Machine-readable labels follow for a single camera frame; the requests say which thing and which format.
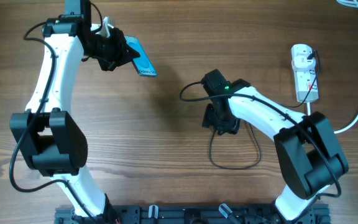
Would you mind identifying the turquoise Galaxy S25 smartphone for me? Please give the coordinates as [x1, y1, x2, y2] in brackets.
[125, 35, 157, 77]

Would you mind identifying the thin black charging cable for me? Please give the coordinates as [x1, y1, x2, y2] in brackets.
[208, 49, 321, 170]

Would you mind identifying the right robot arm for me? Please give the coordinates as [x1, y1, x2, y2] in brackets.
[201, 69, 349, 223]

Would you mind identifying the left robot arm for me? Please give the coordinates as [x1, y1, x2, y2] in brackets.
[10, 1, 140, 223]

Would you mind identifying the white power strip socket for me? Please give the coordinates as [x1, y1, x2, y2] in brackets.
[291, 44, 318, 103]

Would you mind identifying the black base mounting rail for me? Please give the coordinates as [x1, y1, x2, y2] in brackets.
[53, 204, 331, 224]

